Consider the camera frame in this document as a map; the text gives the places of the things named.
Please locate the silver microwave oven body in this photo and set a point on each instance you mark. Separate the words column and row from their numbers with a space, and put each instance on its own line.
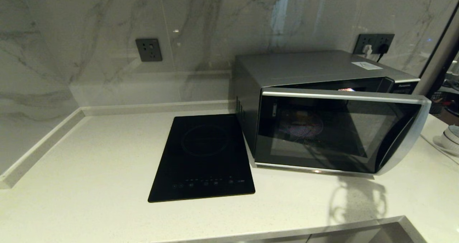
column 304, row 66

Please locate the white sheet of paper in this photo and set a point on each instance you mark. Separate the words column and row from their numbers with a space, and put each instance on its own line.
column 366, row 66

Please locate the black induction cooktop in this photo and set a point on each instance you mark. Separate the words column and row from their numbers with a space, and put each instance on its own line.
column 204, row 157

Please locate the white power plug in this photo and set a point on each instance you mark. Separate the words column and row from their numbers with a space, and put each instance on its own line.
column 367, row 51

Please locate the black power plug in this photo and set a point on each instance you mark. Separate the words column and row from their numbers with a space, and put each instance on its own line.
column 383, row 49

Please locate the white ceramic bowl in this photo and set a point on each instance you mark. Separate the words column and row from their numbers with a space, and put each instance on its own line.
column 452, row 132

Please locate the single grey wall socket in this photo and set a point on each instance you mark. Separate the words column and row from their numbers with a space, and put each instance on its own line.
column 148, row 50

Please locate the double grey wall socket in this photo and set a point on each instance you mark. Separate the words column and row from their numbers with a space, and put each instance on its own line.
column 373, row 39

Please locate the dark metal door frame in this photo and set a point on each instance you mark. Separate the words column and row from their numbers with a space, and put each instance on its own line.
column 437, row 56

